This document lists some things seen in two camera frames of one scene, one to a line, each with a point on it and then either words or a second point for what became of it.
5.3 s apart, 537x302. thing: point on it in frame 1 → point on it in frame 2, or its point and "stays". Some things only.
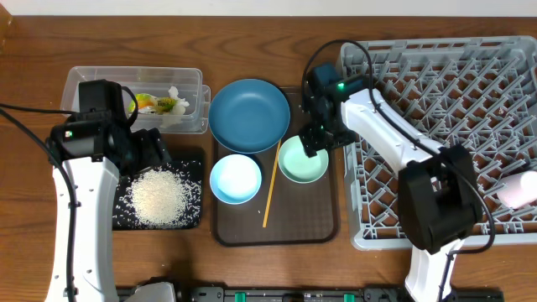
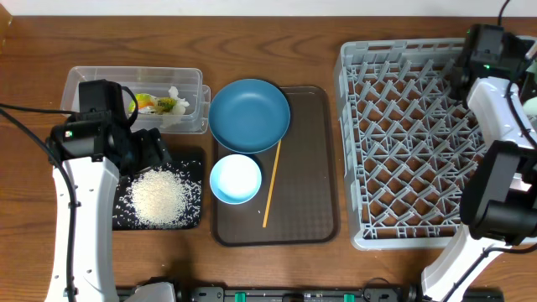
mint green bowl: [297, 165] → [530, 106]
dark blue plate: [248, 116] stays
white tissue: [177, 111] stays
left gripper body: [143, 153] stays
